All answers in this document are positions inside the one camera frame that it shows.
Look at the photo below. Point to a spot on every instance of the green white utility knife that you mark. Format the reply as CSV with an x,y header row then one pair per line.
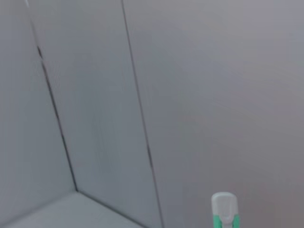
x,y
224,211

